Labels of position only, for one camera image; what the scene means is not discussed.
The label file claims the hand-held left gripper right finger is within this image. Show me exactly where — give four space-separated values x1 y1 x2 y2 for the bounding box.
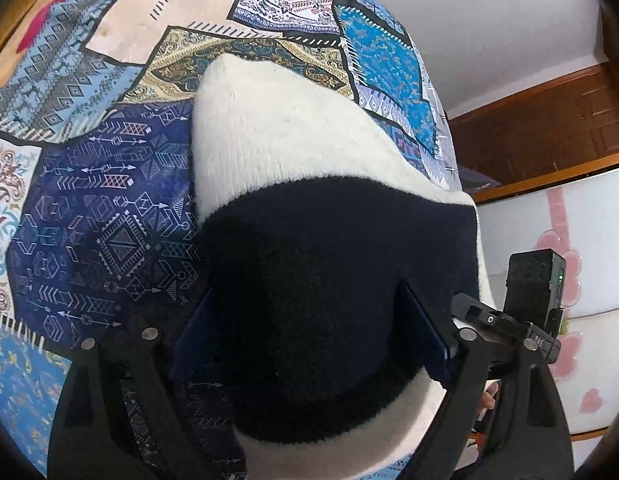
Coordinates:
398 281 576 480

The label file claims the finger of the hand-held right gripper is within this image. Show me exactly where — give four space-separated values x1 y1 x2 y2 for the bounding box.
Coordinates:
450 294 527 347

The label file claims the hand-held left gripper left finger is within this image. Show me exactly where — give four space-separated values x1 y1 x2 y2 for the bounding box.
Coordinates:
47 285 250 480

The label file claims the cream and navy striped sweater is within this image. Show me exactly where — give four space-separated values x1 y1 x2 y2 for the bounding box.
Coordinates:
190 52 493 480

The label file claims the person's right hand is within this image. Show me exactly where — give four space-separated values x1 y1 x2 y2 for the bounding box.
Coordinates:
477 380 501 418

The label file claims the frosted glass wardrobe door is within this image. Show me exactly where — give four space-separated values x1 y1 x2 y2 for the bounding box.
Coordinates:
474 152 619 466

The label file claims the grey striped bed sheet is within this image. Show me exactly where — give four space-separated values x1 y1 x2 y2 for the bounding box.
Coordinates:
422 80 463 193

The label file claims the dark wooden door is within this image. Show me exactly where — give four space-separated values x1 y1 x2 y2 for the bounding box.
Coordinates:
447 62 619 188

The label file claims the patchwork printed blanket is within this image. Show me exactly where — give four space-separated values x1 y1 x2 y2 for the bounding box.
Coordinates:
0 0 463 480

